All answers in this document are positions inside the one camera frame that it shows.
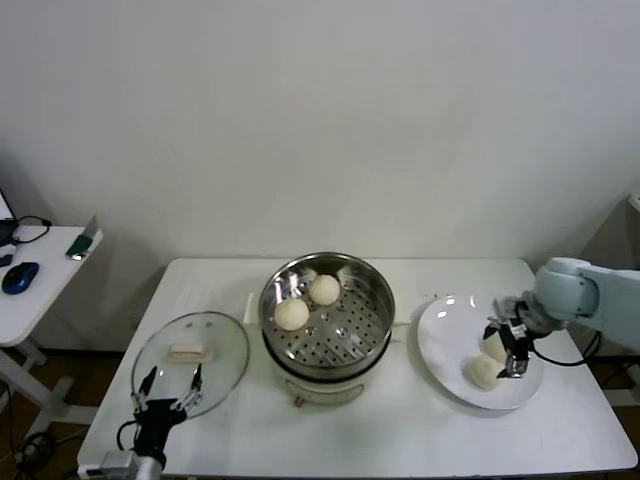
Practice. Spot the white round plate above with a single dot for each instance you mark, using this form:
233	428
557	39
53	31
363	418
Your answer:
440	350

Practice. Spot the white side table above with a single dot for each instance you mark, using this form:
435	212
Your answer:
45	310

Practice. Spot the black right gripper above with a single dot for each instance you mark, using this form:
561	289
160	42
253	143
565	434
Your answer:
517	342

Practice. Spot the laptop computer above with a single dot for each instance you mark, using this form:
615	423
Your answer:
4	205

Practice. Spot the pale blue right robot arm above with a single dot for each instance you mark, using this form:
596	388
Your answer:
570	292

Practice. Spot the blue computer mouse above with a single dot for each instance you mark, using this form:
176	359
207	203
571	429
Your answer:
21	276

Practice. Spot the small black desk object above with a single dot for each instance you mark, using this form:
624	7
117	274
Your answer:
6	260

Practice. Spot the cream electric cooker pot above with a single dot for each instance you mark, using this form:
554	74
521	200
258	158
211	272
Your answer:
325	390

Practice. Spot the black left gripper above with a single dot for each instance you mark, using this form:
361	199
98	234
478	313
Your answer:
153	421

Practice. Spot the white steamed baozi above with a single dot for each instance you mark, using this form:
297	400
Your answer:
291	315
325	290
492	350
480	374

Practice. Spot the perforated steel steamer basket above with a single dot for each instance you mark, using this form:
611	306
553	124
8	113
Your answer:
340	345

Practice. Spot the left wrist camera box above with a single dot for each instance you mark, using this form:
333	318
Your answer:
117	461

